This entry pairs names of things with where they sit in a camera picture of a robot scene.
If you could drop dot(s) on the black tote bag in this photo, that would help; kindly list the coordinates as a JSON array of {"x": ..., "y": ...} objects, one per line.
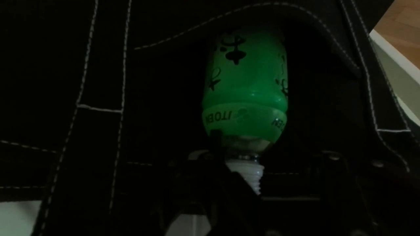
[{"x": 66, "y": 66}]

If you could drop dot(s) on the green plastic bottle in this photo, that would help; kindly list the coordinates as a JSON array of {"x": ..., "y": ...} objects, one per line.
[{"x": 244, "y": 87}]

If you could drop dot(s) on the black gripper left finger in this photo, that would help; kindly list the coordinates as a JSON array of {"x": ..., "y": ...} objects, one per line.
[{"x": 205, "y": 201}]

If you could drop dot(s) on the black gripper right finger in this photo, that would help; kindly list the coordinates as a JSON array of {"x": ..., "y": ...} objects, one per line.
[{"x": 332, "y": 201}]

